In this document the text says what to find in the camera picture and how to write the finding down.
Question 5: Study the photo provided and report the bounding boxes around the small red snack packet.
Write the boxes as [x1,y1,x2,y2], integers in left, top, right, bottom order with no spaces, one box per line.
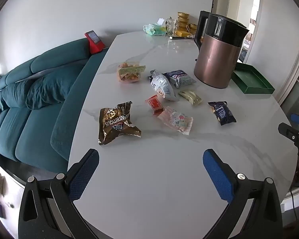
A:
[145,95,164,115]

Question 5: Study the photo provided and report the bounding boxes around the teal pillow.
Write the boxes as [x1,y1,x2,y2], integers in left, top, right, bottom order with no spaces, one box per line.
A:
[26,74,76,110]
[0,85,33,109]

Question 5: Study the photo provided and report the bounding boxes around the white furniture panel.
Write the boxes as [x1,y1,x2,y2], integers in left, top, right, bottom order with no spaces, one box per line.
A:
[0,159,25,229]

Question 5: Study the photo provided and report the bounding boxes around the navy and white snack packet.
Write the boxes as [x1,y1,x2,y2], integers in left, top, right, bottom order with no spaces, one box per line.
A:
[162,70,197,88]

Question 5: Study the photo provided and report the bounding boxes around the green wet wipes pack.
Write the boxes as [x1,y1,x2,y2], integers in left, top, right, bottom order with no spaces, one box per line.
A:
[143,18,167,36]

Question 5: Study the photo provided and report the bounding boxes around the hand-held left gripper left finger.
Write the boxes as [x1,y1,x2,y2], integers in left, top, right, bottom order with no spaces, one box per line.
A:
[18,149,102,239]

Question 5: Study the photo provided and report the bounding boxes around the red device with screen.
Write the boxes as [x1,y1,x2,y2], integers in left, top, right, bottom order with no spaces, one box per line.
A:
[85,30,106,54]

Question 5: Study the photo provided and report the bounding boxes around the stack of gold bowls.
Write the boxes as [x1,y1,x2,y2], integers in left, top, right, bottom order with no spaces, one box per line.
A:
[177,12,190,30]

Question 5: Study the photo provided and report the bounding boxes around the brown snack packet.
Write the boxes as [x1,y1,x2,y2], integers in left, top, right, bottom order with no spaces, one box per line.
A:
[98,101,142,145]

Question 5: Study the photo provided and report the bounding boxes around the black cable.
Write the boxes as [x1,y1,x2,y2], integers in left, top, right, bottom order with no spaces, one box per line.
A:
[290,189,299,221]

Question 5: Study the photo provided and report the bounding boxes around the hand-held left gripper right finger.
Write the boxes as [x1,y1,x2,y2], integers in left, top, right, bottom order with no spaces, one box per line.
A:
[202,149,284,239]

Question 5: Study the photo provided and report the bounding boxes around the pink snack packet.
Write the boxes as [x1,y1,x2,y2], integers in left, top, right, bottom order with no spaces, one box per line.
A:
[157,106,193,135]

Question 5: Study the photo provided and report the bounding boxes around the small dark navy snack packet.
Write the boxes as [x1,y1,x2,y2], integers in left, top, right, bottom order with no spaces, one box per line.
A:
[208,101,237,126]

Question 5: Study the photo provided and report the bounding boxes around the copper and black kettle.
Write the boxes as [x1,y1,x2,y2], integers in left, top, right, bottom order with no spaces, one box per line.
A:
[194,10,250,89]

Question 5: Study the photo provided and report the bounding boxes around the green tray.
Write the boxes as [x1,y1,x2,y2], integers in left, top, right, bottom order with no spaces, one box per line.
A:
[230,63,275,94]

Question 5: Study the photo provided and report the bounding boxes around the glass mug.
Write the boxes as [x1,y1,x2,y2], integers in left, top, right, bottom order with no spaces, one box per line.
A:
[166,17,178,36]

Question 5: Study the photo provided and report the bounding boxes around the clear bag of orange snacks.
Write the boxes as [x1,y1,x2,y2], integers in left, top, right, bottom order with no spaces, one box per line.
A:
[117,62,146,84]

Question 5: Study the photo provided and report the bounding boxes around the teal sofa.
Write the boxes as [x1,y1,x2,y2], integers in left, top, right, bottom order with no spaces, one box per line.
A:
[0,38,107,173]

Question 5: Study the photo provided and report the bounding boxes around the gold green snack packet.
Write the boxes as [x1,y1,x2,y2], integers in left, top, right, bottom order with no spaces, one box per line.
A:
[178,90,203,106]

